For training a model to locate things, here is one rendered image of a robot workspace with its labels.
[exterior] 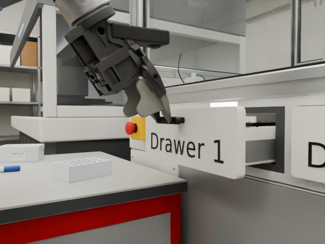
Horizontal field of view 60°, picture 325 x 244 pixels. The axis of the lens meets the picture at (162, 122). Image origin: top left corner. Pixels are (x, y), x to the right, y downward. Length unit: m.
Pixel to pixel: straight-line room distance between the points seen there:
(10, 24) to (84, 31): 4.38
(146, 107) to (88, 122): 0.85
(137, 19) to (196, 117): 0.58
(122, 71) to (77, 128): 0.85
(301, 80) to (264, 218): 0.25
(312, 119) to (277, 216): 0.18
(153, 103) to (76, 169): 0.30
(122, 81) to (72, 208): 0.27
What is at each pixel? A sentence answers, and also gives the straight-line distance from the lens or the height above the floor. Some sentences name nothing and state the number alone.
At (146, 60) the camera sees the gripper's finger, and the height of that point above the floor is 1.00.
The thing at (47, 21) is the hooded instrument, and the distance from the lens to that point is 1.32.
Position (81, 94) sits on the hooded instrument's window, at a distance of 1.31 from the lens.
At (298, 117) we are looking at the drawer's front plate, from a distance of 0.48.
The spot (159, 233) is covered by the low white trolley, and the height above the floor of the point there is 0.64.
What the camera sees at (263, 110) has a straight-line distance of 0.54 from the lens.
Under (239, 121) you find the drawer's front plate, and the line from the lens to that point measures 0.43.
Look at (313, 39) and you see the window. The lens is 0.52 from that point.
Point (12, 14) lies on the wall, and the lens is 4.86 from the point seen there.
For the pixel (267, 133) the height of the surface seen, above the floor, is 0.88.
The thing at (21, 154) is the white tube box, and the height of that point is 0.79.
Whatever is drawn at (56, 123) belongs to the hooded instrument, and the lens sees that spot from 1.26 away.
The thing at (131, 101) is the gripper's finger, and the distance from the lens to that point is 0.52.
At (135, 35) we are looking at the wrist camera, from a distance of 0.49.
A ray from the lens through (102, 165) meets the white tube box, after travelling 0.73.
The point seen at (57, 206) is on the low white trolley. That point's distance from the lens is 0.58.
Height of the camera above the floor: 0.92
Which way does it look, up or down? 1 degrees down
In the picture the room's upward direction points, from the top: straight up
